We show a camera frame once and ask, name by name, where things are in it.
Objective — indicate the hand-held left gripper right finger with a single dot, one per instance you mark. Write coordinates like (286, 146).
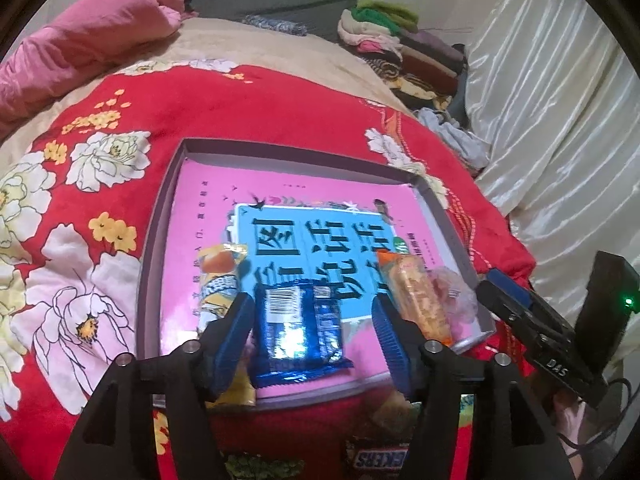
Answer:
(395, 345)

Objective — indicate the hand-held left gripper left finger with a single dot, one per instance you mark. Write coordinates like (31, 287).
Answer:
(232, 345)

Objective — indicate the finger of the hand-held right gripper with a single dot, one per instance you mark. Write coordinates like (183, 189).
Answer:
(507, 284)
(505, 307)

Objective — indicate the clear round snack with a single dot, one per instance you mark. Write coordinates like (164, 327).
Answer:
(455, 295)

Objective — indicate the orange cracker packet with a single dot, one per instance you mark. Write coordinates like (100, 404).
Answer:
(415, 295)

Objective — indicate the small clear pastry packet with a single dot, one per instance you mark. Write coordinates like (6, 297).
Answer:
(395, 410)

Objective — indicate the yellow snack packet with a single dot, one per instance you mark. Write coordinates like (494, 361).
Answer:
(220, 280)

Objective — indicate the blue snack packet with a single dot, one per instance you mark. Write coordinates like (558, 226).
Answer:
(300, 330)

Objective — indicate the light green snack packet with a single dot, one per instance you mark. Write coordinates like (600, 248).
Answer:
(466, 402)

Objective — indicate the dark cardboard box tray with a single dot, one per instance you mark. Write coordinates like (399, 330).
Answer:
(155, 260)

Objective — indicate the brown chocolate bar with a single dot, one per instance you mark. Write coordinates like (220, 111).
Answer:
(380, 460)

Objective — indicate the clear green print pastry packet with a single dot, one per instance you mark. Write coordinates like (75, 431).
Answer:
(265, 467)

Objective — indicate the person's right hand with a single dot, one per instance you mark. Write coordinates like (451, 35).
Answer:
(570, 422)

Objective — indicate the pink book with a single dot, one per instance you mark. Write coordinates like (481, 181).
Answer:
(210, 200)

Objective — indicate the crumpled light clothes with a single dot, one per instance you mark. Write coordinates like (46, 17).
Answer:
(460, 140)

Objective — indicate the white satin curtain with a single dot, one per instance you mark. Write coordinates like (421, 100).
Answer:
(550, 110)

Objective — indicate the red floral blanket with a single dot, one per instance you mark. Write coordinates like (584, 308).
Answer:
(275, 100)

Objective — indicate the stack of folded clothes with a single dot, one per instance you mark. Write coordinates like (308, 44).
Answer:
(415, 45)

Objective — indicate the beige bed sheet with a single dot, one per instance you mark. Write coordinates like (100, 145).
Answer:
(280, 55)

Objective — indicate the blue patterned cloth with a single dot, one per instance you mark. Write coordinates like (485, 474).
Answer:
(275, 25)

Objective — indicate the pink quilt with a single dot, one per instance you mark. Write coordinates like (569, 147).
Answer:
(90, 35)

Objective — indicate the dark cloth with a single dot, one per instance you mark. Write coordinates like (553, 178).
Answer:
(187, 4)

